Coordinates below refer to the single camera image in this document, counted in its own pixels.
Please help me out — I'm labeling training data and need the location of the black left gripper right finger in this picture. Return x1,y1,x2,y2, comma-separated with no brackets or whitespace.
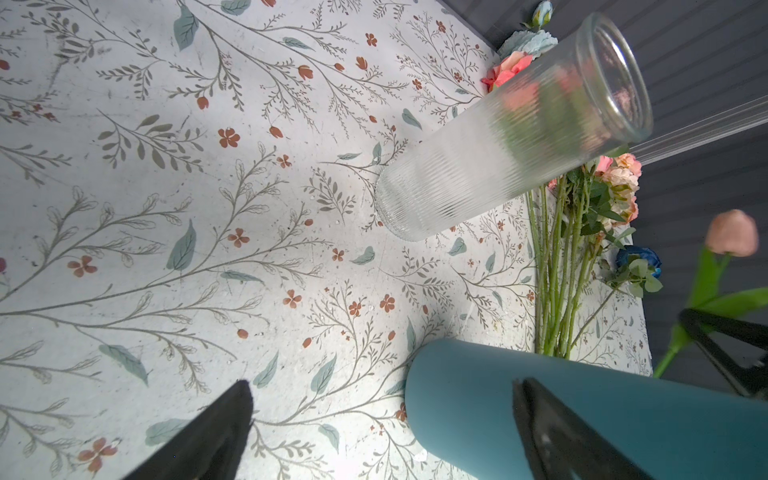
512,377,650,480

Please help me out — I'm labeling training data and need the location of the teal ceramic vase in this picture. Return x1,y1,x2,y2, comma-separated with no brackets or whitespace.
405,339,767,479

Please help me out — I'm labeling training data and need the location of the clear ribbed glass vase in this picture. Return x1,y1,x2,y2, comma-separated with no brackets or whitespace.
375,13,653,241

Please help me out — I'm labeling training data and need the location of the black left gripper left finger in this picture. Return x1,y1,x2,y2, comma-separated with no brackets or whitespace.
127,380,253,480

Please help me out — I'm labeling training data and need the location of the blue artificial rose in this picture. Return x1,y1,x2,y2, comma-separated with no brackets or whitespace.
603,245,663,299

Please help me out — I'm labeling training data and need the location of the pink tulip flower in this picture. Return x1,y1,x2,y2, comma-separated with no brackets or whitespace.
652,208,768,379

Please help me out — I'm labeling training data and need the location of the floral patterned table mat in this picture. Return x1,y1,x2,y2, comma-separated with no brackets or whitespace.
0,0,655,480

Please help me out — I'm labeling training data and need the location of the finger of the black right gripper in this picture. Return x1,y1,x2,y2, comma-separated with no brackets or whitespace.
679,309,767,396

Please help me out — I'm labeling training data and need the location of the pink rose flower bunch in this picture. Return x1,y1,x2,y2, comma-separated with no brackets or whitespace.
489,13,652,358

